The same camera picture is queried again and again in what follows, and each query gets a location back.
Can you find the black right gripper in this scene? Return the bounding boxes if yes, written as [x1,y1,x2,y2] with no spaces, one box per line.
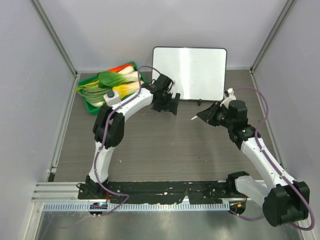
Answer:
[197,100,235,129]

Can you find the yellow white cabbage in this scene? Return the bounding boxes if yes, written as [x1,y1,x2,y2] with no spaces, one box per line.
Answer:
[112,81,144,100]

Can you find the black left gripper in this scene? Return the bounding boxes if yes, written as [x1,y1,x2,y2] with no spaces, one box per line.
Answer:
[151,91,180,115]

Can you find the green bok choy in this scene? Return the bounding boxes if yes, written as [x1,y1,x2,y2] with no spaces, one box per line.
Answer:
[97,71,139,88]

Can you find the green long beans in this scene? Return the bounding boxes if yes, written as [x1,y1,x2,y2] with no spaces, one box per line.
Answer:
[73,87,111,108]

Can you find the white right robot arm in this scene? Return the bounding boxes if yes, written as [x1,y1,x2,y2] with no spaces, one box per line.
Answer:
[196,100,311,227]

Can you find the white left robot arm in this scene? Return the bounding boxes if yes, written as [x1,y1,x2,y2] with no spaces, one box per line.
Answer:
[79,74,180,200]

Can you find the green plastic tray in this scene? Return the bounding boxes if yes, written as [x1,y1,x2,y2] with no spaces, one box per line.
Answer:
[73,61,147,116]

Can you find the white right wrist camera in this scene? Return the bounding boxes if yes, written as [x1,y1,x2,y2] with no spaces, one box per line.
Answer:
[220,88,237,109]

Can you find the white bottle grey cap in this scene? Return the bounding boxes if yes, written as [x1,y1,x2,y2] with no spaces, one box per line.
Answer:
[103,90,122,107]

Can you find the white bok choy stalk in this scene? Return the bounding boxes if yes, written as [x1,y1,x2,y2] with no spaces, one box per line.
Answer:
[118,65,135,75]

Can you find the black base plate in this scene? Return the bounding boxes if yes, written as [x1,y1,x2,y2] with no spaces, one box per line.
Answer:
[76,180,246,205]

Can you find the orange carrot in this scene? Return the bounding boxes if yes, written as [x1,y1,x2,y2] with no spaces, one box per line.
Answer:
[107,63,133,73]

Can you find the white whiteboard black frame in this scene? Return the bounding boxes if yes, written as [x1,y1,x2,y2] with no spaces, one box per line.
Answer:
[152,46,227,101]

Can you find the slotted grey cable duct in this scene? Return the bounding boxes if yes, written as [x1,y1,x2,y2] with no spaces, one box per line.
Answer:
[42,201,230,212]

